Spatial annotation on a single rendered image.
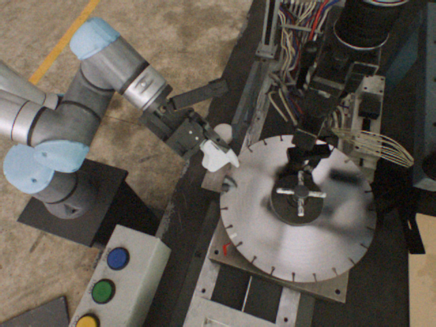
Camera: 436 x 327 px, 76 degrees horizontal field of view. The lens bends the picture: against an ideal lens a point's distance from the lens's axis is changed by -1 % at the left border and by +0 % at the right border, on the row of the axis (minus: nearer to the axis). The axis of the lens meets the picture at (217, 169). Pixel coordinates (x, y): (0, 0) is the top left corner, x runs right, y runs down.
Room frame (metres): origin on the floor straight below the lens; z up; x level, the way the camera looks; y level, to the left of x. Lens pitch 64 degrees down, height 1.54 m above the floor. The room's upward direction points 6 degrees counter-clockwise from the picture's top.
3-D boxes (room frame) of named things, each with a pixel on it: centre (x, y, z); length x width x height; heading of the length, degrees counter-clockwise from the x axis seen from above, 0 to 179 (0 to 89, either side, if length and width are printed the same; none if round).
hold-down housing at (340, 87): (0.26, -0.17, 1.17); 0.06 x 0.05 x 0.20; 148
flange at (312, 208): (0.19, -0.16, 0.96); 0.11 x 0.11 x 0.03
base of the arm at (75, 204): (0.34, 0.45, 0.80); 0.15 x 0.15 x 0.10
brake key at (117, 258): (0.11, 0.24, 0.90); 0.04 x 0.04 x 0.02
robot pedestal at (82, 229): (0.34, 0.45, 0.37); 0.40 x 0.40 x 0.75; 67
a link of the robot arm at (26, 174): (0.35, 0.45, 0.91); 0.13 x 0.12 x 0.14; 164
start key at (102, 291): (0.05, 0.27, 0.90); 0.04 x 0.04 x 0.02
